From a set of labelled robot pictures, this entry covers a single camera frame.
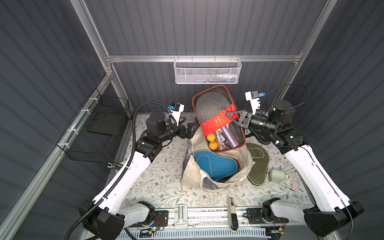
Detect red black mesh paddle set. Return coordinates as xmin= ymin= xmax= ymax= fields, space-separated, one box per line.
xmin=192 ymin=85 xmax=246 ymax=153

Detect blue paddle case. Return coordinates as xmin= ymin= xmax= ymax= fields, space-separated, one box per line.
xmin=194 ymin=151 xmax=240 ymax=183

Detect cream canvas tote bag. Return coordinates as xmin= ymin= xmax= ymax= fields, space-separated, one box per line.
xmin=181 ymin=128 xmax=254 ymax=192

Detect green paddle case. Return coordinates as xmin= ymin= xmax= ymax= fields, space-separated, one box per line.
xmin=246 ymin=143 xmax=270 ymax=186

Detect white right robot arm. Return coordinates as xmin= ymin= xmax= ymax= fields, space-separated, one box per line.
xmin=225 ymin=100 xmax=364 ymax=237

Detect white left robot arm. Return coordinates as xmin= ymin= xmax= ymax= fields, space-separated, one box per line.
xmin=65 ymin=103 xmax=198 ymax=240

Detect markers in white basket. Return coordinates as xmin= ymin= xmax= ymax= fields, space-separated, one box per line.
xmin=196 ymin=74 xmax=239 ymax=83

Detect pale green mug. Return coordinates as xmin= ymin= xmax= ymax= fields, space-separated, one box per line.
xmin=268 ymin=169 xmax=290 ymax=184

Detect white cup with pens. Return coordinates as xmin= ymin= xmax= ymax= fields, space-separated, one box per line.
xmin=108 ymin=160 xmax=126 ymax=172

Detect small pink white object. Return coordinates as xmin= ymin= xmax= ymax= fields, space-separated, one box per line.
xmin=290 ymin=181 xmax=299 ymax=192

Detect white black handheld tool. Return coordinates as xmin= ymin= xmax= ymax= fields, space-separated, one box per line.
xmin=228 ymin=197 xmax=239 ymax=233

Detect white wire mesh basket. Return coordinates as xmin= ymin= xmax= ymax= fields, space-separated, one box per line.
xmin=173 ymin=57 xmax=242 ymax=85

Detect black wire basket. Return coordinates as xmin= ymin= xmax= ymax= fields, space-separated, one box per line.
xmin=57 ymin=90 xmax=130 ymax=164

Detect black corrugated cable conduit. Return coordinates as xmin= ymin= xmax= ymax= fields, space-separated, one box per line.
xmin=63 ymin=101 xmax=178 ymax=240

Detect white clamp on rail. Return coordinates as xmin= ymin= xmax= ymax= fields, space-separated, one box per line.
xmin=174 ymin=204 xmax=189 ymax=230

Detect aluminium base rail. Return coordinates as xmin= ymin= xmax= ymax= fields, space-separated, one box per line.
xmin=86 ymin=205 xmax=331 ymax=232

